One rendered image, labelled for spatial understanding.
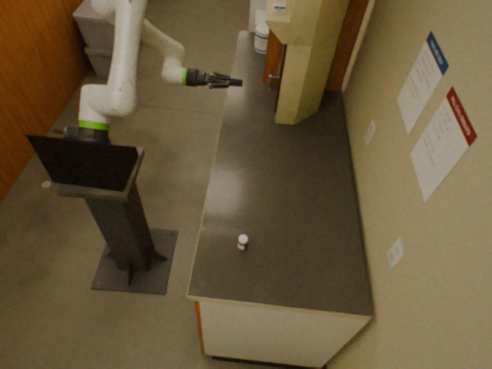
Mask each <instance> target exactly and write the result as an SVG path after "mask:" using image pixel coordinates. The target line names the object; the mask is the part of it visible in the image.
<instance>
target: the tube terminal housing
mask: <svg viewBox="0 0 492 369"><path fill-rule="evenodd" d="M348 4H349V0H294V5H293V0H291V31H290V32H289V37H288V43H287V49H286V58H285V64H284V68H283V78H282V83H281V88H280V96H279V100H278V105H276V106H277V110H276V112H275V123H280V124H297V123H299V122H300V121H302V120H304V119H306V118H308V117H310V116H311V115H312V114H314V113H316V112H318V107H319V104H321V98H322V96H323V93H324V87H325V85H326V82H327V77H328V73H329V69H330V66H331V63H332V60H333V57H334V54H335V49H336V46H337V43H338V38H339V36H340V30H341V27H342V24H343V19H344V18H345V15H346V10H347V7H348Z"/></svg>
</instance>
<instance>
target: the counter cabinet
mask: <svg viewBox="0 0 492 369"><path fill-rule="evenodd" d="M195 309H196V315H197V322H198V331H199V338H200V344H201V353H202V354H208V355H212V360H217V361H225V362H238V363H245V364H252V365H265V366H272V367H279V368H292V369H320V368H321V367H322V366H323V365H324V364H325V363H326V362H327V361H328V360H329V359H331V358H332V357H333V355H335V354H336V353H337V352H338V351H339V350H340V349H341V348H342V347H343V346H345V345H346V344H347V342H348V341H349V340H350V339H351V338H352V337H353V336H354V335H355V334H356V333H357V332H358V331H360V330H361V328H362V327H363V326H365V325H366V324H367V323H368V322H369V321H363V320H356V319H349V318H335V316H323V315H315V314H308V313H295V312H287V311H281V310H267V309H260V308H253V307H240V306H239V305H227V304H219V303H212V302H199V301H195Z"/></svg>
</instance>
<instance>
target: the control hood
mask: <svg viewBox="0 0 492 369"><path fill-rule="evenodd" d="M273 6H274V0H267V6H266V20H265V22H266V24H267V25H268V27H269V28H270V29H271V30H272V31H273V34H274V35H275V36H277V38H278V39H279V40H280V41H281V42H282V43H283V44H287V43H288V37H289V32H290V31H291V0H286V6H285V12H273Z"/></svg>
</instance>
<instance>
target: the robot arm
mask: <svg viewBox="0 0 492 369"><path fill-rule="evenodd" d="M91 3H92V9H93V10H94V13H95V14H96V15H97V16H99V17H101V18H102V19H103V20H105V21H107V22H109V23H110V24H111V25H113V26H115V38H114V47H113V58H112V64H111V71H110V75H109V80H108V85H99V84H87V85H84V86H83V87H82V90H81V97H80V102H81V105H79V114H78V123H79V124H80V127H77V126H71V125H68V127H65V128H64V129H61V128H55V127H54V128H53V129H52V131H53V132H55V133H59V134H64V138H69V139H74V140H76V141H86V142H93V143H100V144H111V140H110V138H109V127H110V126H111V117H112V116H118V117H125V116H129V115H130V114H132V113H134V112H135V109H136V108H137V104H138V99H137V73H138V54H139V46H140V41H142V42H144V43H146V44H147V45H150V46H151V47H152V48H153V49H155V50H156V51H157V52H158V53H161V54H162V55H164V57H165V58H164V63H163V67H162V69H161V73H160V77H161V79H162V80H163V82H164V83H165V84H167V85H169V86H195V87H196V88H197V86H205V85H207V86H209V89H227V88H229V86H242V84H243V80H242V79H235V78H230V76H229V75H224V74H220V72H215V71H212V74H206V72H204V71H198V69H194V67H192V68H184V67H183V62H184V57H185V49H184V47H183V45H182V44H181V43H180V42H177V41H175V40H173V39H171V38H170V37H168V36H167V35H166V34H165V33H164V32H161V31H160V30H159V29H158V28H156V27H155V26H154V25H152V24H151V23H150V22H149V21H148V20H147V19H145V14H146V8H147V0H91Z"/></svg>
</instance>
